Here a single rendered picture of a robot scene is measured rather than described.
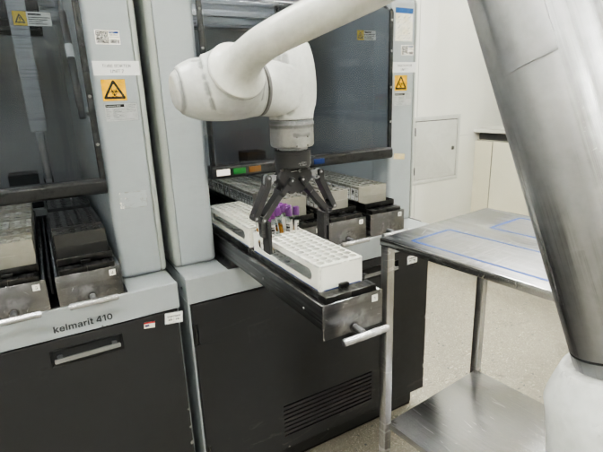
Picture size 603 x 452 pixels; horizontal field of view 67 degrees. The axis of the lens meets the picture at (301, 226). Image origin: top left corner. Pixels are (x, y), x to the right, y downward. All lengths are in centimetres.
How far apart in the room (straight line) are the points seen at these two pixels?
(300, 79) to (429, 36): 236
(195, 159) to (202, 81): 44
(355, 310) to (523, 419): 77
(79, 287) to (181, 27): 65
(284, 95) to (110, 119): 46
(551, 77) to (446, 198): 311
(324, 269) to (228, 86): 36
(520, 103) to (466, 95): 310
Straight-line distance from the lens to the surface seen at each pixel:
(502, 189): 347
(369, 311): 88
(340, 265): 85
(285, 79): 88
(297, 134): 91
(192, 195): 122
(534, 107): 36
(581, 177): 35
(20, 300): 114
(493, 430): 144
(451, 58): 335
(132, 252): 122
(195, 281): 119
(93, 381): 124
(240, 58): 76
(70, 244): 118
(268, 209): 93
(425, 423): 142
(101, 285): 114
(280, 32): 72
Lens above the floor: 116
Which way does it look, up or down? 16 degrees down
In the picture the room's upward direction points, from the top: 2 degrees counter-clockwise
